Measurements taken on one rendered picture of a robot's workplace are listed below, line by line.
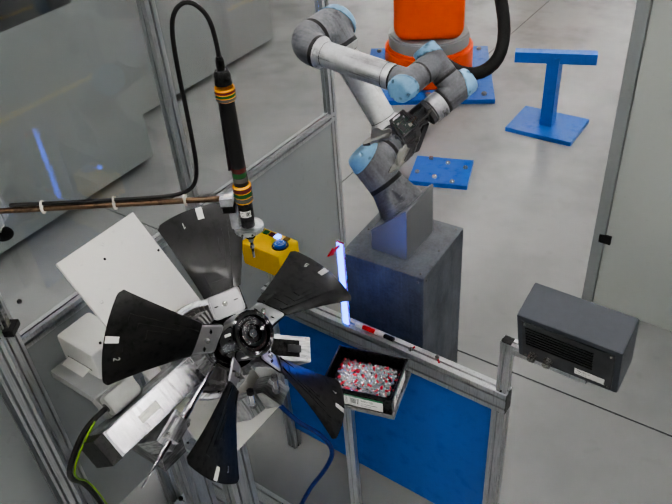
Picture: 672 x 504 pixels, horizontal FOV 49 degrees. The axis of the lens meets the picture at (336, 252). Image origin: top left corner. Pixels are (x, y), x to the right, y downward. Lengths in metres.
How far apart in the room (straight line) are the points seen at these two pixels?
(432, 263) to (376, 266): 0.18
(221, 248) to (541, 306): 0.81
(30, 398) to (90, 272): 0.45
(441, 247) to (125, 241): 1.00
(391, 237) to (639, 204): 1.38
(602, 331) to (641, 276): 1.77
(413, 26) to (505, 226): 1.85
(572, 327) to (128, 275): 1.14
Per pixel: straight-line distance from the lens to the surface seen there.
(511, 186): 4.54
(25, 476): 2.66
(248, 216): 1.71
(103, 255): 2.02
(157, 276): 2.06
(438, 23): 5.42
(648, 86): 3.13
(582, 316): 1.85
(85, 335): 2.35
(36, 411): 2.31
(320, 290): 2.01
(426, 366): 2.24
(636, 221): 3.43
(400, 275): 2.32
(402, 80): 2.02
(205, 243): 1.90
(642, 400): 3.40
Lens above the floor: 2.48
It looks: 38 degrees down
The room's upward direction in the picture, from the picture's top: 5 degrees counter-clockwise
